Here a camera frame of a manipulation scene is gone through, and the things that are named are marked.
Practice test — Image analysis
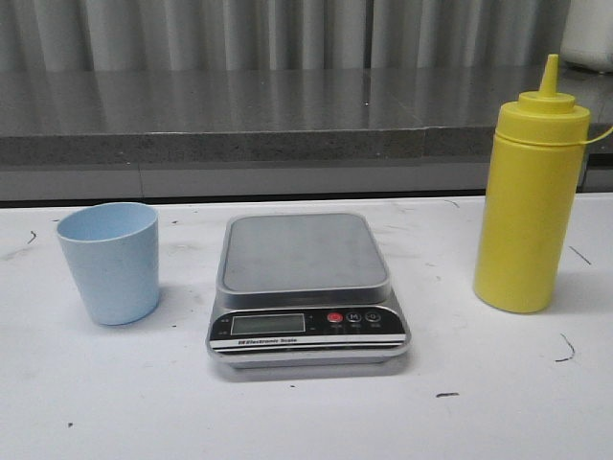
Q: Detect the light blue plastic cup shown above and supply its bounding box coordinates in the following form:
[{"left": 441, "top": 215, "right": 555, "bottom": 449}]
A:
[{"left": 57, "top": 202, "right": 160, "bottom": 326}]

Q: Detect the yellow squeeze bottle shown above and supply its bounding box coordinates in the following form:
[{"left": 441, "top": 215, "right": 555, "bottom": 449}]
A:
[{"left": 473, "top": 54, "right": 593, "bottom": 314}]

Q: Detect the silver electronic kitchen scale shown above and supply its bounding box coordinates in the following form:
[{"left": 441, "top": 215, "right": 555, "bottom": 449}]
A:
[{"left": 206, "top": 213, "right": 411, "bottom": 368}]

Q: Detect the white container in background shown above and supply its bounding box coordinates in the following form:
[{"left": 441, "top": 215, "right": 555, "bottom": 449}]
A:
[{"left": 560, "top": 0, "right": 613, "bottom": 73}]

